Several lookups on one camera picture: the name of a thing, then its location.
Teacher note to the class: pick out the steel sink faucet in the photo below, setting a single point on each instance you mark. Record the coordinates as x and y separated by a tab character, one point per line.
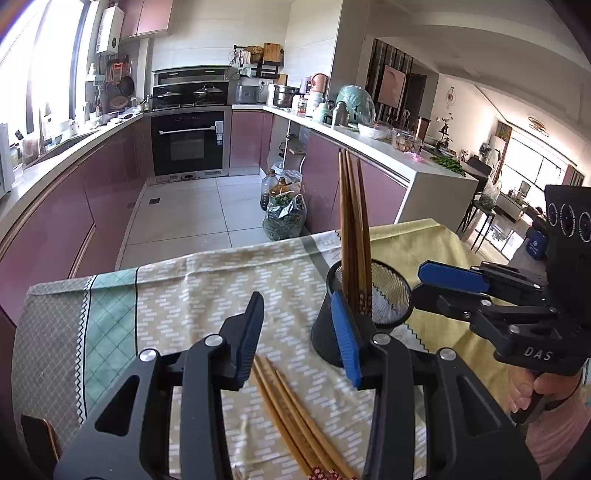
43	131

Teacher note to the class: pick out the pink wall cabinets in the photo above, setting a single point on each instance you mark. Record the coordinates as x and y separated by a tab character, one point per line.
147	16

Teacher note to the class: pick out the black wok with lid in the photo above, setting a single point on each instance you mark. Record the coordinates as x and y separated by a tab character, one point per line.
169	99

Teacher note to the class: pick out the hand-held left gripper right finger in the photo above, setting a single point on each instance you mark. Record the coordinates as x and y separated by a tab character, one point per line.
348	341

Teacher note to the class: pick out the stainless steel stock pot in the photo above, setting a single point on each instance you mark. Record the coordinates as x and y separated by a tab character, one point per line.
285	97

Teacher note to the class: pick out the pink kettle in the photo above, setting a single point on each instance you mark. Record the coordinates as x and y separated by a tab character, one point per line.
319	84

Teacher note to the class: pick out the plastic bottle with dark liquid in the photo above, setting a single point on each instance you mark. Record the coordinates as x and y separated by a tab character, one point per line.
268	191

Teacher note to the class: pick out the dark dining chair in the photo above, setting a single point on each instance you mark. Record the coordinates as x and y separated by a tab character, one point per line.
478	167

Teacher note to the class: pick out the black built-in oven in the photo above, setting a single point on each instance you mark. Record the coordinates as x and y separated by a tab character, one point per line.
189	143

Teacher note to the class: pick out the black mesh pen holder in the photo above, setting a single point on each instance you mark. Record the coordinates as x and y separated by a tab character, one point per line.
325	327

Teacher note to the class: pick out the clear plastic egg box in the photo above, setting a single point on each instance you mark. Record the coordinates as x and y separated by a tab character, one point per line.
407	141

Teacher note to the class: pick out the kitchen window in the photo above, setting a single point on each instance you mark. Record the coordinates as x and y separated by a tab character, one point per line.
46	55

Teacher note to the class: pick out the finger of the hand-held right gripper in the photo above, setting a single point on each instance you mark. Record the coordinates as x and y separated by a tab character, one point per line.
443	300
452	276

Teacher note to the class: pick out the white microwave oven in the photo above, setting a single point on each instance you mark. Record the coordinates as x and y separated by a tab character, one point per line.
4	161

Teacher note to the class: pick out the white wall water heater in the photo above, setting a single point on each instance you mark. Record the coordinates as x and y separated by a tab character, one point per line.
110	30

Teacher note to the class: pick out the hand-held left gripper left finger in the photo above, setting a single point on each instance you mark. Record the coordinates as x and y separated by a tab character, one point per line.
247	341

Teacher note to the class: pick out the black wall rack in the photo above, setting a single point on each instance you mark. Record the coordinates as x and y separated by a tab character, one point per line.
265	69

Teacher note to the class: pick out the wooden cutting board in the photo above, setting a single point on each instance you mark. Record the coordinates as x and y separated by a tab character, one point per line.
272	52

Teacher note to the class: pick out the person's right hand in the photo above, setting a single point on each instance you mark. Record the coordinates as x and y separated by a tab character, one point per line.
521	392

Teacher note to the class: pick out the pink peninsula base cabinets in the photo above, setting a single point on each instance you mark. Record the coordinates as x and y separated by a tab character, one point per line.
321	184

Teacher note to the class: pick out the white bowl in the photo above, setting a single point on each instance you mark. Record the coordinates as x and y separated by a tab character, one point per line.
374	131

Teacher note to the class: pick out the blue bag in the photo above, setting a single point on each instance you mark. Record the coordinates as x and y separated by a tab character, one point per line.
538	244

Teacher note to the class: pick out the framed wall painting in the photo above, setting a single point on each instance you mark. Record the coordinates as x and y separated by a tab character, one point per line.
393	86

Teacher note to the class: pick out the patterned green beige tablecloth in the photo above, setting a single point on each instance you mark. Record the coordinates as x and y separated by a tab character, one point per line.
184	295

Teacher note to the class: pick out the large plastic bag of greens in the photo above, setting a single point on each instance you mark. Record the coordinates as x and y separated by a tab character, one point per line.
284	219

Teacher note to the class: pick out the black pot with glass lid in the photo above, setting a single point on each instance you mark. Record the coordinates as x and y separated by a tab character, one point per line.
208	95

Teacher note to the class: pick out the floral-tipped wooden chopstick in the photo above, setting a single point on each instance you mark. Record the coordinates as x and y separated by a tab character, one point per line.
363	221
314	420
295	415
277	415

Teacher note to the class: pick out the pink sink base cabinets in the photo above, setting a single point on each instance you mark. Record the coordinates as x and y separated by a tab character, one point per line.
69	221

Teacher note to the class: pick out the green vegetables bunch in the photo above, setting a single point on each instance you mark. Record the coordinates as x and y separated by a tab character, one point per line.
448	165

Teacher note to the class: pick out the small plastic bag of vegetables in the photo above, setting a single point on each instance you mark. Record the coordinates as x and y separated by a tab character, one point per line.
489	196

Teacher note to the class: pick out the steel thermos bottle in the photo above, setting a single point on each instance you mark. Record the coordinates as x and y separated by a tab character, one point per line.
340	115

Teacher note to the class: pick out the person's right forearm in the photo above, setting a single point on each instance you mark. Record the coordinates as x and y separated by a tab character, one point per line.
563	429

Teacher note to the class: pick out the hanging frying pan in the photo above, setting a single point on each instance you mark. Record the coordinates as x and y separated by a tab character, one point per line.
127	85

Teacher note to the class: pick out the brown wooden chair back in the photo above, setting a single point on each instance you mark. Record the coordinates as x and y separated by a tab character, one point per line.
39	438

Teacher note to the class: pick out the steel range hood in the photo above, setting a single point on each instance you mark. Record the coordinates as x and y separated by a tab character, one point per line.
191	75

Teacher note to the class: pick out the amber plastic oil bottle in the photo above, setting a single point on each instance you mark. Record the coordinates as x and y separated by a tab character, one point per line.
284	188

